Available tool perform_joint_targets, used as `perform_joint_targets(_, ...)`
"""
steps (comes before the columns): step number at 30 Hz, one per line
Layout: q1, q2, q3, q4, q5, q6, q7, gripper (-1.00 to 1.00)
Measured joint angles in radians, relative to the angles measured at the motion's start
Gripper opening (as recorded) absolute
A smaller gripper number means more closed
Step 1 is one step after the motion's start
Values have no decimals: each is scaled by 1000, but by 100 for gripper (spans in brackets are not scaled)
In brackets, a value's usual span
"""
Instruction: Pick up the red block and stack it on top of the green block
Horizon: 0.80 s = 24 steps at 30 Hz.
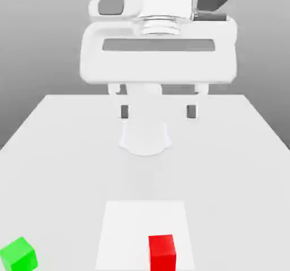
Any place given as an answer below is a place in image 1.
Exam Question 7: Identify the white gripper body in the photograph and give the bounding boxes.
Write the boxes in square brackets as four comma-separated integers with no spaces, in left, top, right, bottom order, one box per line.
[79,16,238,85]

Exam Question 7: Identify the small red cube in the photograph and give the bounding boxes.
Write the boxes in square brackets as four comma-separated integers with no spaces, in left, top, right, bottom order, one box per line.
[148,234,177,271]

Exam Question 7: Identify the small green cube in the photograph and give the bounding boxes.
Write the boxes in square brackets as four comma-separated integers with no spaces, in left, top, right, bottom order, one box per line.
[0,236,39,271]

